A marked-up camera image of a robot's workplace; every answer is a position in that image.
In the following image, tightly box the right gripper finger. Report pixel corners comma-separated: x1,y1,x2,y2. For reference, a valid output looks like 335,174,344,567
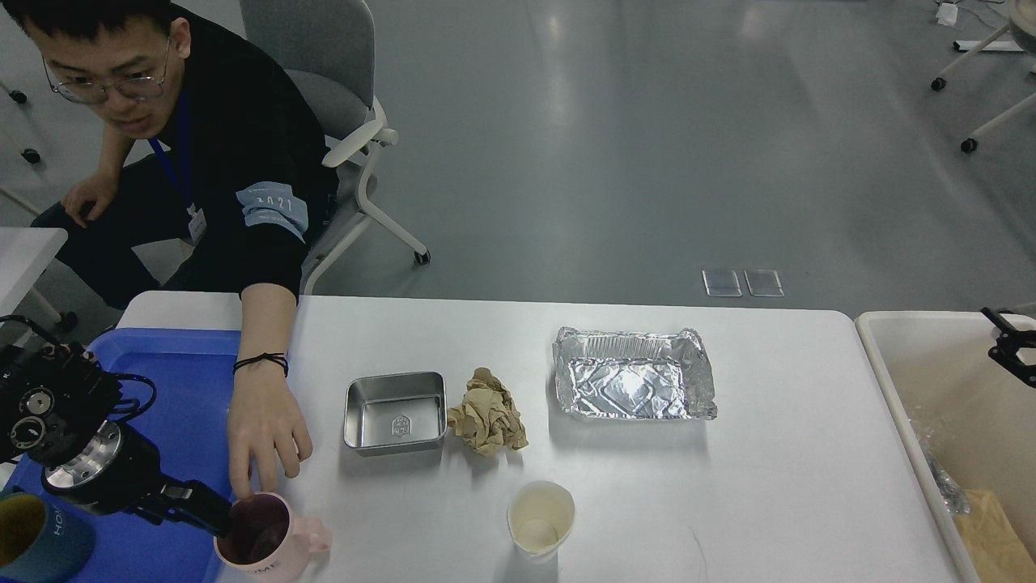
980,307,1035,388

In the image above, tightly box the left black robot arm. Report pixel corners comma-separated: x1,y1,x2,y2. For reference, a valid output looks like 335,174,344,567
1,314,231,538

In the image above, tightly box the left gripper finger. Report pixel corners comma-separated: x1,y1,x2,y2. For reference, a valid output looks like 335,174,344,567
146,479,231,538

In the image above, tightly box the person in black clothes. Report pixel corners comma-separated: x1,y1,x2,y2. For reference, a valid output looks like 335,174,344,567
2,1,339,380

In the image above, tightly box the white paper cup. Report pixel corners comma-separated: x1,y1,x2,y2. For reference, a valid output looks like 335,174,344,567
507,480,575,562

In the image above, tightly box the white plastic bin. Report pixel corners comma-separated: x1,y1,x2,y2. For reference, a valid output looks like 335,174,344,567
856,311,1034,582

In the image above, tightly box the aluminium foil tray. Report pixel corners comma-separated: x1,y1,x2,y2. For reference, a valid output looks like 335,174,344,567
554,327,718,421

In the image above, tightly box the pink mug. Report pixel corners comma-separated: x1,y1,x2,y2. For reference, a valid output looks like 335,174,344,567
212,493,333,582

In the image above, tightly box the floor plate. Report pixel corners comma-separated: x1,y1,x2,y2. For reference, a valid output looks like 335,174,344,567
743,269,785,296
702,269,743,298

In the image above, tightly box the steel rectangular container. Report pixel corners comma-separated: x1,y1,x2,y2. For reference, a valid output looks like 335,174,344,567
343,372,447,457

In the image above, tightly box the blue mug yellow inside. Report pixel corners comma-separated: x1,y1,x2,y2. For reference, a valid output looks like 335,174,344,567
1,488,96,582

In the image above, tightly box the grey office chair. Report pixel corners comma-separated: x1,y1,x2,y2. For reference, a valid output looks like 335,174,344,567
240,1,431,295

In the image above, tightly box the right floor plate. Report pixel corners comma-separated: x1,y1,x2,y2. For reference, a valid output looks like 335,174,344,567
743,269,785,296

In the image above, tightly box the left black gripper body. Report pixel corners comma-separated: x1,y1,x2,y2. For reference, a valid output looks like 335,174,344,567
42,421,169,517

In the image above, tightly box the white side table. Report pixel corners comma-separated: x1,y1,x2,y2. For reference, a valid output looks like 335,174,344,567
1,228,67,324

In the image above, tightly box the left floor plate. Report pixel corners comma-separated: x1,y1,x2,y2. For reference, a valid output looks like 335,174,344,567
702,269,743,298

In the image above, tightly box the person's reaching hand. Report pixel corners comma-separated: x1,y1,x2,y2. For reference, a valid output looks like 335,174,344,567
227,360,313,500

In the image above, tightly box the crumpled brown paper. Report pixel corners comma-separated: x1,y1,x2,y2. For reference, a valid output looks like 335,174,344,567
445,368,529,457

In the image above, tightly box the blue plastic tray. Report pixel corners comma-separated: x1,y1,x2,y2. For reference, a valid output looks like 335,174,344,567
2,329,238,582

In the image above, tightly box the white wheeled furniture base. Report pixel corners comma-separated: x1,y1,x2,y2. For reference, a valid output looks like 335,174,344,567
929,0,1036,155

